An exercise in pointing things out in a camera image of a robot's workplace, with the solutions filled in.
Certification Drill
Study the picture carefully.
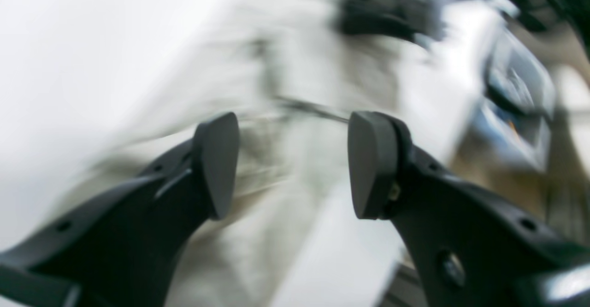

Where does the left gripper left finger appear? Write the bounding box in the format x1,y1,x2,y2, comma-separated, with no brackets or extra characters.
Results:
0,113,240,307

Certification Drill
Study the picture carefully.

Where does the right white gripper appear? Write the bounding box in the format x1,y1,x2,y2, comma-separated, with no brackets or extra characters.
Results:
335,0,448,45

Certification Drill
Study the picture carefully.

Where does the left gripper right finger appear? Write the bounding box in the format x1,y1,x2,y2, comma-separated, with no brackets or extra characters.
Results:
348,111,589,307

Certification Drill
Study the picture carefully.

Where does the beige T-shirt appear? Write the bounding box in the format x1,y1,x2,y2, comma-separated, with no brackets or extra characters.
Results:
51,0,443,307

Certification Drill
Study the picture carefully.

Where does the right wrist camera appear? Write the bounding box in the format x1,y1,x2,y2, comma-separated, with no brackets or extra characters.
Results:
472,28,556,173

